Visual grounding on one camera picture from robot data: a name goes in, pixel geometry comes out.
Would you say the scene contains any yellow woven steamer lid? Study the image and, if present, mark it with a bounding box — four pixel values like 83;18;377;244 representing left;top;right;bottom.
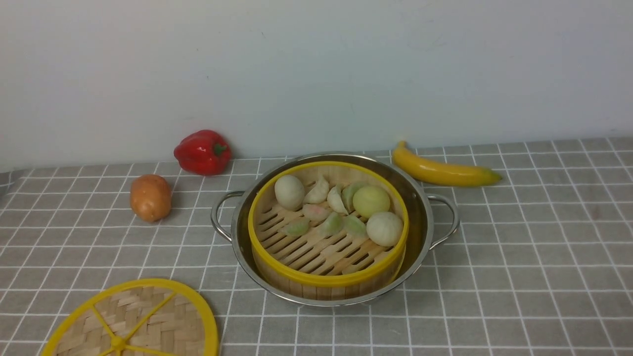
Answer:
41;278;220;356

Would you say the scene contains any white round bun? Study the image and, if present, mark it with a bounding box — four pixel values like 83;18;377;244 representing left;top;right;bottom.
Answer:
274;175;305;211

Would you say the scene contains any yellow-green round bun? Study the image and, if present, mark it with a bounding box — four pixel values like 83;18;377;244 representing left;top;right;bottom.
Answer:
352;185;391;219

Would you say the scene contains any green dumpling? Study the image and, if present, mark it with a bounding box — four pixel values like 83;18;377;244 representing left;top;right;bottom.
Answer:
342;215;366;238
318;212;343;237
279;217;310;237
341;181;367;214

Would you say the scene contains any cream round bun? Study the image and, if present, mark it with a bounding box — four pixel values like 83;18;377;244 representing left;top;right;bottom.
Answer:
366;211;404;247

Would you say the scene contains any pink dumpling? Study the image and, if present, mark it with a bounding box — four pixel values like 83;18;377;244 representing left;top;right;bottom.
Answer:
302;204;330;222

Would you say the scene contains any stainless steel pot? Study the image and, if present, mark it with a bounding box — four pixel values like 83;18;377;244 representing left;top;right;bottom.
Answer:
210;152;460;307

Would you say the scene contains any yellow banana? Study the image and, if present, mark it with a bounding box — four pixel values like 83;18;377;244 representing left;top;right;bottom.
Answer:
392;140;503;187

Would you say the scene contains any white dumpling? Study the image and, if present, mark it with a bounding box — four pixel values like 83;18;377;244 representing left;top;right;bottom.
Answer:
303;175;330;204
326;184;349;216

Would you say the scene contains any red bell pepper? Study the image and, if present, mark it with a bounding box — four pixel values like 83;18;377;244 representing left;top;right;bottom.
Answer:
173;130;232;176

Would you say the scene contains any yellow bamboo steamer basket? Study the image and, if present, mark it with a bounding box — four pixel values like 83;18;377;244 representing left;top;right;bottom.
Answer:
247;156;409;301

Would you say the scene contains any brown potato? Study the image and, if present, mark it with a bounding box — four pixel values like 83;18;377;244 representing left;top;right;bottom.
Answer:
130;174;172;223

